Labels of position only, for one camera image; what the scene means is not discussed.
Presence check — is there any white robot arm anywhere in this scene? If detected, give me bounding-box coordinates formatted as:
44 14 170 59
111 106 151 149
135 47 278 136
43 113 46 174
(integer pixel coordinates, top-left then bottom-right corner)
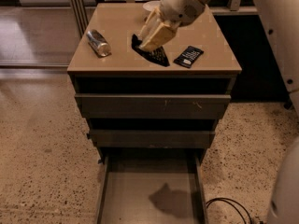
138 0 299 224

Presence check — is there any tan drawer cabinet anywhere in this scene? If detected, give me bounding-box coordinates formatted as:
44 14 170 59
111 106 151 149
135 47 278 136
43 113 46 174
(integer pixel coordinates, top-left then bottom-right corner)
67 3 241 158

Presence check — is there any black rxbar chocolate wrapper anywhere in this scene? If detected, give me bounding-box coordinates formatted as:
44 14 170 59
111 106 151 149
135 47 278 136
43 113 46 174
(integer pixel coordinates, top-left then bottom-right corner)
131 35 170 67

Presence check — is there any white ceramic bowl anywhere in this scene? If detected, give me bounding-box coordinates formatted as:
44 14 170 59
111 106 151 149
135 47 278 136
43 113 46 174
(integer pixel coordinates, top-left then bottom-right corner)
143 0 160 16

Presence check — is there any metal window frame rail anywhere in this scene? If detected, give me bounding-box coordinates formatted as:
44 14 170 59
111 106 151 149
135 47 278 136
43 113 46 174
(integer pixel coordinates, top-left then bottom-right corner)
69 0 88 37

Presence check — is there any open bottom grey drawer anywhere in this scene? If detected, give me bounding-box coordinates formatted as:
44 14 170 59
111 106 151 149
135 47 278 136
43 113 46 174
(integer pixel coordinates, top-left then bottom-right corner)
94 148 208 224

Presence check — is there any top grey drawer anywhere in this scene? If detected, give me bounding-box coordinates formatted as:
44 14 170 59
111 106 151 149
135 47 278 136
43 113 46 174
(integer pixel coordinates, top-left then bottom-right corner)
75 93 231 119

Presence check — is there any black floor cable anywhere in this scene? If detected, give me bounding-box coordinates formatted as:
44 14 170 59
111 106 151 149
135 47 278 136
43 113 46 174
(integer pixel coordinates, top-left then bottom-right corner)
206 197 253 224

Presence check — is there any middle grey drawer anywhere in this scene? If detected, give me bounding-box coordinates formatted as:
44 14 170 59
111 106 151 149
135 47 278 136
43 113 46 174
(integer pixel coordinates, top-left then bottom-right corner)
90 130 215 148

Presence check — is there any black snack bar on counter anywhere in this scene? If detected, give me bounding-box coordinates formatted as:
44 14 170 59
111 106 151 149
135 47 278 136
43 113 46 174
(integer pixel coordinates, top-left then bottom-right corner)
174 46 204 68

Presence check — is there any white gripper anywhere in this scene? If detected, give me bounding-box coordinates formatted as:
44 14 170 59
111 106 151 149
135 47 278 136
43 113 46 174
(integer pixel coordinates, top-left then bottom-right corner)
138 0 206 51

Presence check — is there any silver metal can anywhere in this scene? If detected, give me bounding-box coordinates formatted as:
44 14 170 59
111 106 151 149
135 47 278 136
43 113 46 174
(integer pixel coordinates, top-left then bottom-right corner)
86 29 111 57

